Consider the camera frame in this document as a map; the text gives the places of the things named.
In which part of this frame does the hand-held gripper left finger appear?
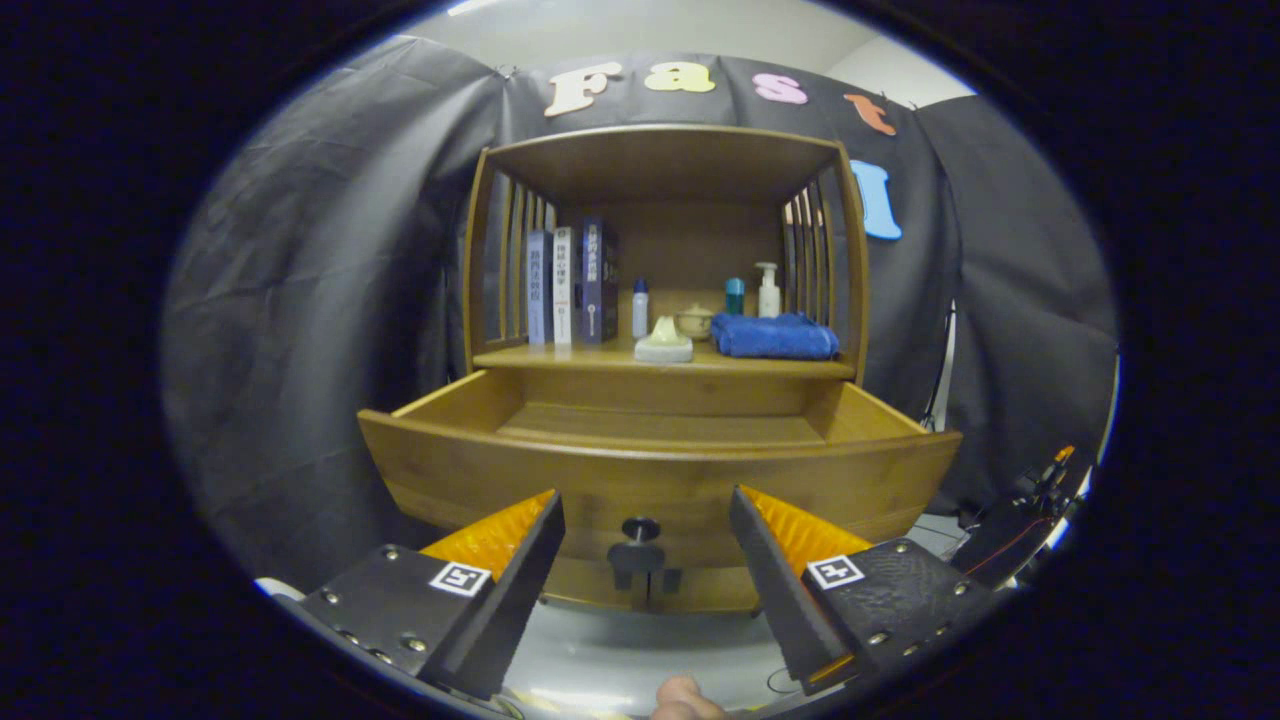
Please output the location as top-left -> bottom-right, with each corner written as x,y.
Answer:
298,489 -> 566,701

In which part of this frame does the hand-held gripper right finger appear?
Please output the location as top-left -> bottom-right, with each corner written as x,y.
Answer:
728,485 -> 1001,696

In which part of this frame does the wooden drawer with black knob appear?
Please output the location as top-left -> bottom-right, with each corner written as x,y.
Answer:
357,368 -> 964,591

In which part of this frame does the pale green scrubbing brush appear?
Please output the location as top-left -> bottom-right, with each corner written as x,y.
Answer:
633,316 -> 695,364

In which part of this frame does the wooden countertop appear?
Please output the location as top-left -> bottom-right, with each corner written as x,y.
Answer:
472,335 -> 859,381

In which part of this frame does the wooden cabinet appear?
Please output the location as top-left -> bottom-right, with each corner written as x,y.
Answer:
462,124 -> 871,613

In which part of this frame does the black equipment with orange part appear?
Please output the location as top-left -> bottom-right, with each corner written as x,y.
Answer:
950,445 -> 1091,591

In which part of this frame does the blue folded towel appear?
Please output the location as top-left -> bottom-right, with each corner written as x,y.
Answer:
710,312 -> 841,362

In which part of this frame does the light blue book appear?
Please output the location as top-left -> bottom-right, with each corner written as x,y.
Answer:
526,229 -> 554,347

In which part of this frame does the white book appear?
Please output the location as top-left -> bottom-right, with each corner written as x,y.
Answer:
552,225 -> 581,347

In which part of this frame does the dark blue book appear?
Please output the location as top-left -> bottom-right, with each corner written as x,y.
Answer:
578,217 -> 619,346

